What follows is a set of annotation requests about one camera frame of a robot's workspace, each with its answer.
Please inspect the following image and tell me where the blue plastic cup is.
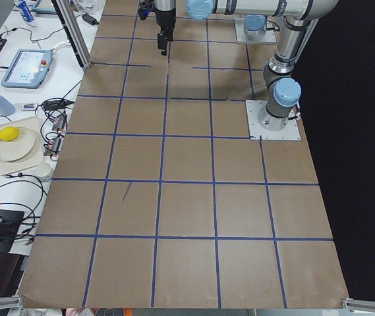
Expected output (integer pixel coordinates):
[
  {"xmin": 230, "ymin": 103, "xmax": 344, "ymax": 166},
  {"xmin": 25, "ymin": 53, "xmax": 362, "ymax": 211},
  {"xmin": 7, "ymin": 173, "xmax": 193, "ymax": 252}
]
[{"xmin": 0, "ymin": 95, "xmax": 15, "ymax": 117}]

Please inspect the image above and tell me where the beige tray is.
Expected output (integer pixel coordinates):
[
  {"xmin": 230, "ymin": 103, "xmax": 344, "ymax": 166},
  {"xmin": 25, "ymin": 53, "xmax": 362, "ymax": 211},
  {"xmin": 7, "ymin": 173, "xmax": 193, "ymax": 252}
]
[{"xmin": 0, "ymin": 117, "xmax": 43, "ymax": 176}]

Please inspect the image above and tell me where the beige plate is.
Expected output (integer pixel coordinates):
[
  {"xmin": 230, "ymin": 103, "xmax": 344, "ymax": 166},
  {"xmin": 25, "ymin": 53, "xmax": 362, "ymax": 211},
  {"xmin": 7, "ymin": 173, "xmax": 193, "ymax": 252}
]
[{"xmin": 0, "ymin": 128, "xmax": 36, "ymax": 161}]

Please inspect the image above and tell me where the blue teach pendant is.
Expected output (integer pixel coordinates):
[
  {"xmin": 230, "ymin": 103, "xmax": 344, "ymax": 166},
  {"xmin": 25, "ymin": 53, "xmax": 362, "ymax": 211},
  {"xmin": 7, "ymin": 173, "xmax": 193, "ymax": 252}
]
[{"xmin": 1, "ymin": 49, "xmax": 53, "ymax": 89}]

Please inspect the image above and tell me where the black power adapter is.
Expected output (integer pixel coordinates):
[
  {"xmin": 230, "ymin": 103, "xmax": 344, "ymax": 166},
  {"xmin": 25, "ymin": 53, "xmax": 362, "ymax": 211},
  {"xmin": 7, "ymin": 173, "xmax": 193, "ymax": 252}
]
[{"xmin": 82, "ymin": 14, "xmax": 99, "ymax": 26}]

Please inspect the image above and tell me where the milk carton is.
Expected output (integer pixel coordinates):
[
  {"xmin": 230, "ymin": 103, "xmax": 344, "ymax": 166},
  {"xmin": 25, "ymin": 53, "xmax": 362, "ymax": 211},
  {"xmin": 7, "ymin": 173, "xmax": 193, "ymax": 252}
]
[{"xmin": 16, "ymin": 0, "xmax": 35, "ymax": 24}]

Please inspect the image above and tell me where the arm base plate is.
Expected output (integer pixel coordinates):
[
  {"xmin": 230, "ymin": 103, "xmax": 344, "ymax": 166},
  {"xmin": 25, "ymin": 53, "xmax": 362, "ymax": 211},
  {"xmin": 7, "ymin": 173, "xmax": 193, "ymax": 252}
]
[
  {"xmin": 245, "ymin": 100, "xmax": 301, "ymax": 141},
  {"xmin": 234, "ymin": 14, "xmax": 277, "ymax": 45}
]

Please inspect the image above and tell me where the white paper cup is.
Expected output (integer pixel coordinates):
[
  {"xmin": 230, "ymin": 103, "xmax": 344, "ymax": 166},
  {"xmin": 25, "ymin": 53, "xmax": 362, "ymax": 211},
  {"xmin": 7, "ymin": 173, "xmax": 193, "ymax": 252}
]
[{"xmin": 34, "ymin": 163, "xmax": 54, "ymax": 182}]

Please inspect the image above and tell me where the yellow lemon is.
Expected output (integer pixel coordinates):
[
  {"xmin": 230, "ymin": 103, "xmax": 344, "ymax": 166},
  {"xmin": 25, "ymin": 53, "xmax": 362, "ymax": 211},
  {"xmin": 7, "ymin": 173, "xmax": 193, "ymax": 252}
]
[{"xmin": 0, "ymin": 126, "xmax": 20, "ymax": 142}]

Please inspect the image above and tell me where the aluminium frame post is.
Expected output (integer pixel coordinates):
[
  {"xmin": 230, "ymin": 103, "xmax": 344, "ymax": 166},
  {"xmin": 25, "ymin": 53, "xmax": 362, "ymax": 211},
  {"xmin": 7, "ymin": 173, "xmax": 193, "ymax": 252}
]
[{"xmin": 51, "ymin": 0, "xmax": 92, "ymax": 69}]

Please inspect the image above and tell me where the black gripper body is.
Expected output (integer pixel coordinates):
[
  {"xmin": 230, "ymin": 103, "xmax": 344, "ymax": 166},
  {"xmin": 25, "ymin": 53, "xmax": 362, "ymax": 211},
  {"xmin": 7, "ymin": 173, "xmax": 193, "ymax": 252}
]
[{"xmin": 138, "ymin": 0, "xmax": 176, "ymax": 28}]

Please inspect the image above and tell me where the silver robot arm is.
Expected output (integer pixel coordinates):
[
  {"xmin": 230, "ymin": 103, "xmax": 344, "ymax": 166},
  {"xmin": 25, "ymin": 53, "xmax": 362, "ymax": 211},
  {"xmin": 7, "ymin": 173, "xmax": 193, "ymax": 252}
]
[
  {"xmin": 138, "ymin": 1, "xmax": 337, "ymax": 61},
  {"xmin": 258, "ymin": 16, "xmax": 311, "ymax": 132}
]

